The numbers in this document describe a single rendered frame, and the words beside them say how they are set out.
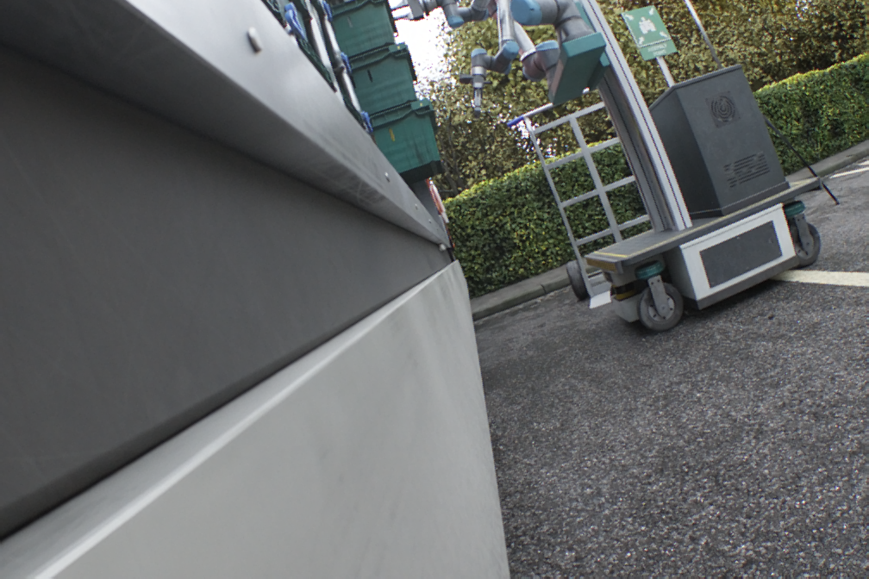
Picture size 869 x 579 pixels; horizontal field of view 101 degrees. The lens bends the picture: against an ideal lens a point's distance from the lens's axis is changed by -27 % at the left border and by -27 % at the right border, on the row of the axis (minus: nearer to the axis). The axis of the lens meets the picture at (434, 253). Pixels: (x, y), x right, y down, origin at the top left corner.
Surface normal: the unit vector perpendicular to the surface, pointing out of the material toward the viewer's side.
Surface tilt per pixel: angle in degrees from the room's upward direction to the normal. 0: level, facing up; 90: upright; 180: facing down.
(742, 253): 90
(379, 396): 90
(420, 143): 97
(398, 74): 94
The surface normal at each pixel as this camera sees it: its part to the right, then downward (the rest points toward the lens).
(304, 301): 0.94, -0.35
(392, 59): -0.04, 0.04
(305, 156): 0.35, 0.94
